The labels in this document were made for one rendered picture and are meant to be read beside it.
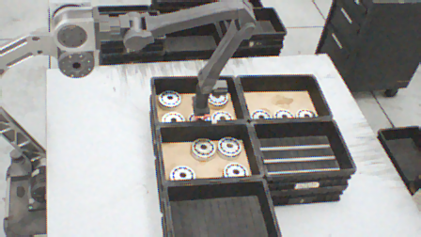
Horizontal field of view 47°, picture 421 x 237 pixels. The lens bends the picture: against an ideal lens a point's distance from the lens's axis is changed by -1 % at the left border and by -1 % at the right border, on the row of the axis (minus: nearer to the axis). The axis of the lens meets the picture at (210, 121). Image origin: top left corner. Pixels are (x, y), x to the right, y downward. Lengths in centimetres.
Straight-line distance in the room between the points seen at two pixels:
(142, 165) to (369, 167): 107
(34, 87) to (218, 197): 200
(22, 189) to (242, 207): 127
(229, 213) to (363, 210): 65
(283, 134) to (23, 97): 197
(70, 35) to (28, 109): 189
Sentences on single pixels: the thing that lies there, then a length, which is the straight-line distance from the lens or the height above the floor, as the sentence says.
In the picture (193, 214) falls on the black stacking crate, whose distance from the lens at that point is 191.
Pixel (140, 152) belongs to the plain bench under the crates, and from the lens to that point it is 225.
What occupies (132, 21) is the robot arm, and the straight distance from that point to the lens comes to 166.
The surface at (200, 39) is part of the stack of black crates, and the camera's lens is 343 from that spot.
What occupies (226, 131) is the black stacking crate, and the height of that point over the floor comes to 89.
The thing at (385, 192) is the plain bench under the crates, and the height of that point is 70.
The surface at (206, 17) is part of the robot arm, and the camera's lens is 164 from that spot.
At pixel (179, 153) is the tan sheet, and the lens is 208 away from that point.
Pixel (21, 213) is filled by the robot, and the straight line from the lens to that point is 267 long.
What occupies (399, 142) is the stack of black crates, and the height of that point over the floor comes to 27.
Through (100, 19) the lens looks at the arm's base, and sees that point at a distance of 163.
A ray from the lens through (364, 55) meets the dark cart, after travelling 352.
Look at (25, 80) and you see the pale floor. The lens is 369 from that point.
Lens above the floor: 243
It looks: 46 degrees down
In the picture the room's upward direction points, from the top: 10 degrees clockwise
